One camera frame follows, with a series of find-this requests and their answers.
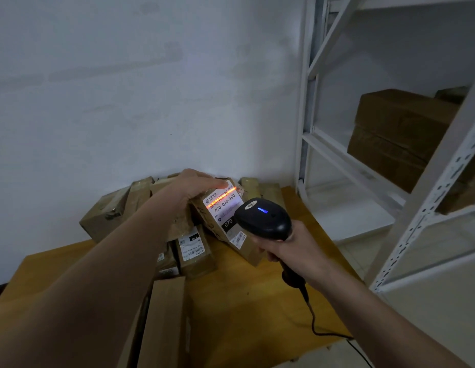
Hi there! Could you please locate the black scanner cable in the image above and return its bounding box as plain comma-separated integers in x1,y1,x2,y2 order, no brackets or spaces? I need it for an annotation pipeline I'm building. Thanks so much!
303,291,373,368

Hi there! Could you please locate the person's right hand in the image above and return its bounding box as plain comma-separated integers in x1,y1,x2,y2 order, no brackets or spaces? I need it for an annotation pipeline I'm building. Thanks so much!
256,220,350,291

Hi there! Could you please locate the white labelled cardboard parcel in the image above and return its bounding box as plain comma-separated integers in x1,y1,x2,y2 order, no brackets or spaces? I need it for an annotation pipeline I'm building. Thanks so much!
189,179,267,267

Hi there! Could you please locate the long flat cardboard carton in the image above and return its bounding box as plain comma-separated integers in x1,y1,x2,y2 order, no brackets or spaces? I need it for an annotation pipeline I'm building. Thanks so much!
117,277,192,368

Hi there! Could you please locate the person's left hand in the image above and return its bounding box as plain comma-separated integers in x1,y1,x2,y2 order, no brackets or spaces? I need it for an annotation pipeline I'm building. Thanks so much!
158,168,230,222

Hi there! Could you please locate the black barcode scanner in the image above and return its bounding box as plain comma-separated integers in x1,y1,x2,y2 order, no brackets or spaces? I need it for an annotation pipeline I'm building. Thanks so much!
234,198,311,303

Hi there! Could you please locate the person's right forearm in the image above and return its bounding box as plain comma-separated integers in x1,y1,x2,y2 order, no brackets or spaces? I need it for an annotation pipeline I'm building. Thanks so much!
312,264,472,368

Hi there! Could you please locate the person's left forearm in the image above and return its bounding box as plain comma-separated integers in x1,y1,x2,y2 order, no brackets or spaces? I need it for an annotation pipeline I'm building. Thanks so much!
0,189,184,368

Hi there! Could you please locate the white metal shelf rack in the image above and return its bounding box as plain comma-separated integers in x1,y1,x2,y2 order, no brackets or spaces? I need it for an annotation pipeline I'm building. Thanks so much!
294,0,475,294

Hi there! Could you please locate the large brown cardboard box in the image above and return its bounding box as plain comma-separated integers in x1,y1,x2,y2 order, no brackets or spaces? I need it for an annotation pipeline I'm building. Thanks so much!
347,125,475,216
354,89,463,162

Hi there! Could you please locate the pile of brown cardboard parcels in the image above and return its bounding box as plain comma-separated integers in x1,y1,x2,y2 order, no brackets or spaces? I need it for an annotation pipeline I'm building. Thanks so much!
79,172,288,281

